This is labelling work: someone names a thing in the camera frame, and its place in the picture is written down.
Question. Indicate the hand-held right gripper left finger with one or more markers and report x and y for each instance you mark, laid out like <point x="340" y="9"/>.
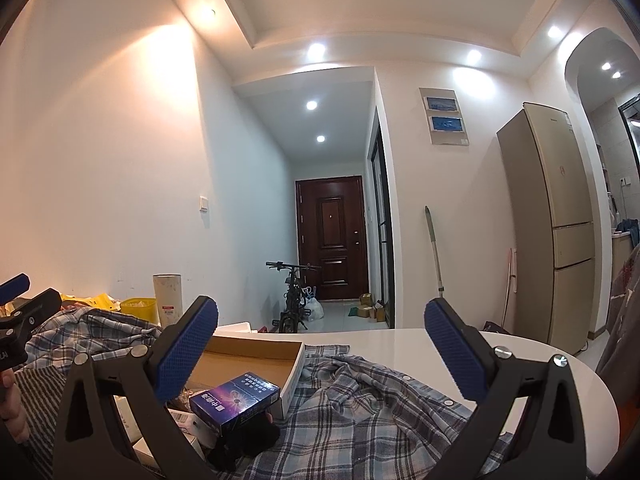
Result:
<point x="187" y="345"/>

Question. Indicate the wall electrical panel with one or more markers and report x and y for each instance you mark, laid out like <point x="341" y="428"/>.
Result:
<point x="445" y="120"/>

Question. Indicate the white light switch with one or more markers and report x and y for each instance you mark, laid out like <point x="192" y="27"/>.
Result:
<point x="204" y="203"/>

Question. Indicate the black bicycle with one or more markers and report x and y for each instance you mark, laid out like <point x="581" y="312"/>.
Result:
<point x="292" y="305"/>

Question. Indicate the person's left hand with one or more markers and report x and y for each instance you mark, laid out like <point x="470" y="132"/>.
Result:
<point x="11" y="407"/>

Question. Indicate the yellow plastic bag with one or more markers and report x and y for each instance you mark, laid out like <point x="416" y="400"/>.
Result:
<point x="102" y="301"/>

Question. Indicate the white plastic bag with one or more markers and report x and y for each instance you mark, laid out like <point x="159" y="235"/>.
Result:
<point x="314" y="310"/>

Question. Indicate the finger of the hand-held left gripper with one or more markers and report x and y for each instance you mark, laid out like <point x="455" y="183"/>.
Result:
<point x="12" y="287"/>
<point x="37" y="307"/>

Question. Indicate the white foam box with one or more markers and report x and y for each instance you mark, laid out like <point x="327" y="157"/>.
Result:
<point x="235" y="328"/>

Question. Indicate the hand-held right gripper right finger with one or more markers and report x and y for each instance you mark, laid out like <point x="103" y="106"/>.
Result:
<point x="452" y="355"/>

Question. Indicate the yellow bin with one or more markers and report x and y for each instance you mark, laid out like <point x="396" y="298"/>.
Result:
<point x="137" y="310"/>

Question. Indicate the dark bag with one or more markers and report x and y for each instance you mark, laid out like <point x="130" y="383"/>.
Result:
<point x="495" y="327"/>

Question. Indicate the white cylindrical tube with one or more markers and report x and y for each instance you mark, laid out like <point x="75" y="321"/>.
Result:
<point x="167" y="300"/>

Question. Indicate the black framed glass door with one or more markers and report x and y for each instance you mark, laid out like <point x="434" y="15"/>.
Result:
<point x="382" y="210"/>

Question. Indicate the small white box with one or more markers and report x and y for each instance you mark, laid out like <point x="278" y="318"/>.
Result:
<point x="125" y="415"/>

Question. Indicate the blue cloth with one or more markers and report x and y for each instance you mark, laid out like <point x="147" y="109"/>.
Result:
<point x="629" y="230"/>

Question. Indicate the beige refrigerator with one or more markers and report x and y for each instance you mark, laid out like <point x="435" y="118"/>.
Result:
<point x="550" y="220"/>

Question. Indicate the pink white stick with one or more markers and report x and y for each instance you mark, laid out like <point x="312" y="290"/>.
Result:
<point x="511" y="280"/>

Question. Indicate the black fabric bundle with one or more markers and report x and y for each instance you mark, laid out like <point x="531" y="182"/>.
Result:
<point x="245" y="442"/>

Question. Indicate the pile of small cardboard boxes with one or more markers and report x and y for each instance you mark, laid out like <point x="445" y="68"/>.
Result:
<point x="372" y="310"/>

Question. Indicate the purple blue printed box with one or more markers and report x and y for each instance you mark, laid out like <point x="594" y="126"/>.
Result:
<point x="235" y="400"/>

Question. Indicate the dark red entrance door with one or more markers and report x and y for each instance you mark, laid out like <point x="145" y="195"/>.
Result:
<point x="330" y="240"/>

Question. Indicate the recessed ceiling spotlights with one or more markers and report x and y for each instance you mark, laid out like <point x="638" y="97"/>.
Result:
<point x="316" y="50"/>

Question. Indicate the white barcode box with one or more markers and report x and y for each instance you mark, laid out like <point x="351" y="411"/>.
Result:
<point x="182" y="427"/>

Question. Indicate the cardboard box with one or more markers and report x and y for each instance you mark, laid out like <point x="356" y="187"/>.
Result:
<point x="250" y="360"/>

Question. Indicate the brown garment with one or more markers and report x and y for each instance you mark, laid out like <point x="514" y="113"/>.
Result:
<point x="620" y="320"/>

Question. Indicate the blue plaid shirt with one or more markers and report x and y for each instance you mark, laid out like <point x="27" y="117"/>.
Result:
<point x="350" y="410"/>

